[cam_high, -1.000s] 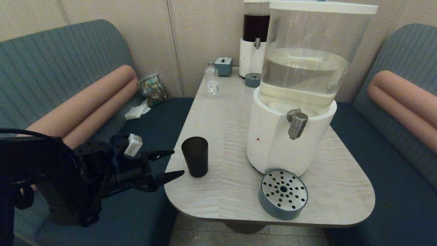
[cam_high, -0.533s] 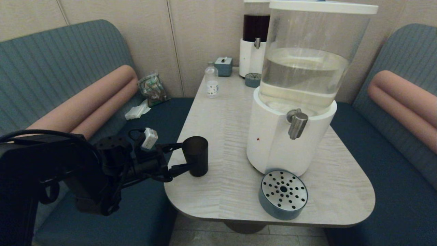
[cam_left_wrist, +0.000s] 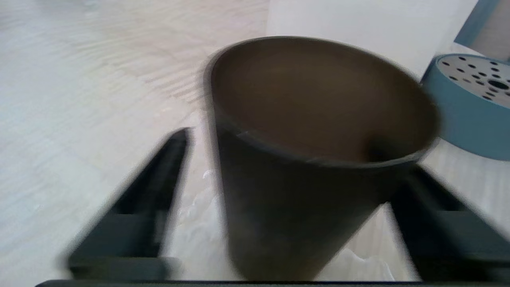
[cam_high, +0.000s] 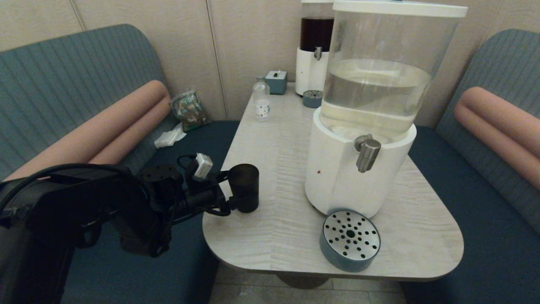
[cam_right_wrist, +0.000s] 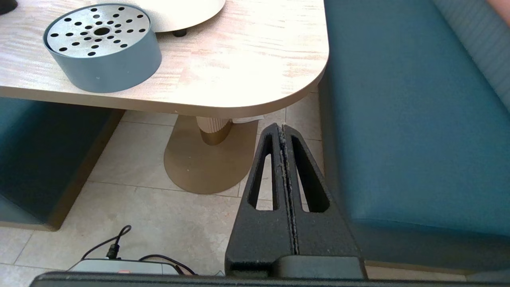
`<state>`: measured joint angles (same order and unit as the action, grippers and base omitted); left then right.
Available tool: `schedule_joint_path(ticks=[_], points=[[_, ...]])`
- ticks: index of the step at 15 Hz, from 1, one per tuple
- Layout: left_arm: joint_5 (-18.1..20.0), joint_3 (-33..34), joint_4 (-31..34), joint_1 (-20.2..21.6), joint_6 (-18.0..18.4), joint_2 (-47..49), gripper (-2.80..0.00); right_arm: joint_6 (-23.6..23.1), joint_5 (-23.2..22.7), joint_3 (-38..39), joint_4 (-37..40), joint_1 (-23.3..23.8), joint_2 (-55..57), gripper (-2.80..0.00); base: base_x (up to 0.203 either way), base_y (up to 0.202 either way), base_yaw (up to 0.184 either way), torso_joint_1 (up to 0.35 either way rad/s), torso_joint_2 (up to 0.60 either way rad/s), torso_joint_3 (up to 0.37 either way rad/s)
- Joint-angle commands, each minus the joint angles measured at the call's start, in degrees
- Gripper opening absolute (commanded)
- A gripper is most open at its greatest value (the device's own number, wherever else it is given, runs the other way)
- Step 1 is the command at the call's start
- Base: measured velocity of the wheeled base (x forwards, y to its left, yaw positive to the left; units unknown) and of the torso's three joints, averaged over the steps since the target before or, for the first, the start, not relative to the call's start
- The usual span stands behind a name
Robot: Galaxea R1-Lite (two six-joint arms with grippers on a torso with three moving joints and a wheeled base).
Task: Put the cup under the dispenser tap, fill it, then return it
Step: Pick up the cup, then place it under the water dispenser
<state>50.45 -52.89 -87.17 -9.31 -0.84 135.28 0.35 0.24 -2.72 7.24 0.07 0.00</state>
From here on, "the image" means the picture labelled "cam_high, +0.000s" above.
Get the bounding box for crumpled white tissue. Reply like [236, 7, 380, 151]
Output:
[154, 122, 186, 149]

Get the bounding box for black plastic cup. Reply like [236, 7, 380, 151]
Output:
[228, 164, 259, 213]

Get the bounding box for green snack bag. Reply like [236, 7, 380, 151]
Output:
[170, 89, 210, 132]

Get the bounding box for blue tissue box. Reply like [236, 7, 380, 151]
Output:
[265, 70, 288, 95]

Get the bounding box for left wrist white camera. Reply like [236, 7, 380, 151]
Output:
[193, 154, 213, 178]

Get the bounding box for round perforated metal drip tray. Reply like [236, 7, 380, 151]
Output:
[319, 210, 381, 272]
[302, 90, 323, 109]

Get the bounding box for water dispenser white lid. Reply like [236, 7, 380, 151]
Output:
[332, 0, 468, 18]

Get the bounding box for clear water dispenser white base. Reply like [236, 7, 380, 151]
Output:
[305, 0, 468, 219]

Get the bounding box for table pedestal base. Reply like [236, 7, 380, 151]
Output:
[275, 274, 332, 290]

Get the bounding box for left wrist black camera cable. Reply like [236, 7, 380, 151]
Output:
[176, 155, 199, 174]

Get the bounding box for clear plastic water bottle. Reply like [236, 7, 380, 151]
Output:
[253, 76, 270, 122]

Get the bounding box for water dispenser metal tap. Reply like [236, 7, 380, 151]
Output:
[354, 134, 382, 173]

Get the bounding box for teal upholstered bench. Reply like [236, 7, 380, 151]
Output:
[0, 24, 241, 304]
[399, 29, 540, 304]

